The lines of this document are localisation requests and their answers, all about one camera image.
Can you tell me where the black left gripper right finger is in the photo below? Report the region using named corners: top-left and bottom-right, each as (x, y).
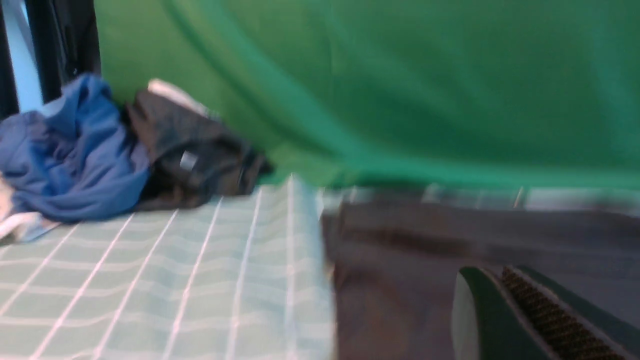
top-left (502, 266), bottom-right (639, 360)

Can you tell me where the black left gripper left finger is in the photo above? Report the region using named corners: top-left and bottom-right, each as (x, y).
top-left (451, 266), bottom-right (551, 360)

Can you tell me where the dark gray long-sleeve top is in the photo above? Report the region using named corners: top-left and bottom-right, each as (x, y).
top-left (321, 199), bottom-right (639, 360)

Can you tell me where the green backdrop cloth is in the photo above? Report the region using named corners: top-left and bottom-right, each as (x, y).
top-left (94, 0), bottom-right (640, 189)

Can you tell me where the green checkered tablecloth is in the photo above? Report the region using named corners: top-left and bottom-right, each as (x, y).
top-left (0, 177), bottom-right (639, 360)

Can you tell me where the dark gray crumpled garment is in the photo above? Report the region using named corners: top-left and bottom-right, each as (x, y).
top-left (123, 89), bottom-right (274, 212)

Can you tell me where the white crumpled cloth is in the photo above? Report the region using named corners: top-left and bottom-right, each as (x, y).
top-left (147, 79), bottom-right (218, 119)

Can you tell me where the blue crumpled garment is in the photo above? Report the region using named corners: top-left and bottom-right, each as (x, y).
top-left (0, 74), bottom-right (150, 223)

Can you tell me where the black vertical frame post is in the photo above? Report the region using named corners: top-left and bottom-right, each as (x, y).
top-left (24, 0), bottom-right (102, 103)

